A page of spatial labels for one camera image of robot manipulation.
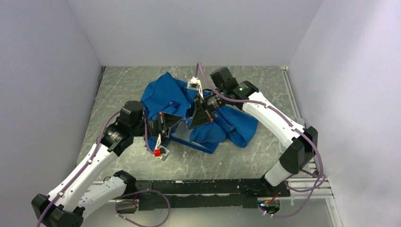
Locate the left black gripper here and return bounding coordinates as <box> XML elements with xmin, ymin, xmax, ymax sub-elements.
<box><xmin>131</xmin><ymin>112</ymin><xmax>183</xmax><ymax>145</ymax></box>

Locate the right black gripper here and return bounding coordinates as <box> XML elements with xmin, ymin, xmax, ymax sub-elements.
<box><xmin>189</xmin><ymin>88</ymin><xmax>227</xmax><ymax>129</ymax></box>

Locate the blue zip jacket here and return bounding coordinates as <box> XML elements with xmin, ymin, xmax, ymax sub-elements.
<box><xmin>140</xmin><ymin>72</ymin><xmax>258</xmax><ymax>154</ymax></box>

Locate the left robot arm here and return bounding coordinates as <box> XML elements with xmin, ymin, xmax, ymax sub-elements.
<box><xmin>31</xmin><ymin>101</ymin><xmax>181</xmax><ymax>227</ymax></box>

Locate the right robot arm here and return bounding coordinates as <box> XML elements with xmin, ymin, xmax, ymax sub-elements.
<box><xmin>187</xmin><ymin>67</ymin><xmax>318</xmax><ymax>196</ymax></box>

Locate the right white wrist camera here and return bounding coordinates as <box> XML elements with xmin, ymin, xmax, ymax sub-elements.
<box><xmin>187</xmin><ymin>77</ymin><xmax>204</xmax><ymax>99</ymax></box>

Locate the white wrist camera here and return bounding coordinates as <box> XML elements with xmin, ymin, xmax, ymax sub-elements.
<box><xmin>187</xmin><ymin>77</ymin><xmax>204</xmax><ymax>99</ymax></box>
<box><xmin>154</xmin><ymin>134</ymin><xmax>170</xmax><ymax>161</ymax></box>

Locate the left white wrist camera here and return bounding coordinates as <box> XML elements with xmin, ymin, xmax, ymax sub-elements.
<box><xmin>154</xmin><ymin>134</ymin><xmax>170</xmax><ymax>161</ymax></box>

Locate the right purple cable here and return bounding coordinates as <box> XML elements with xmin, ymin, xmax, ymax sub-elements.
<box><xmin>195</xmin><ymin>62</ymin><xmax>326</xmax><ymax>219</ymax></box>

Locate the purple cable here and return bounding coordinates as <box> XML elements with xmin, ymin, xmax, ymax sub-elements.
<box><xmin>195</xmin><ymin>62</ymin><xmax>326</xmax><ymax>219</ymax></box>
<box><xmin>36</xmin><ymin>110</ymin><xmax>171</xmax><ymax>227</ymax></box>

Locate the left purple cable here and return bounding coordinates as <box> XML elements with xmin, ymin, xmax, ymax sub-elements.
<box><xmin>36</xmin><ymin>110</ymin><xmax>171</xmax><ymax>227</ymax></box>

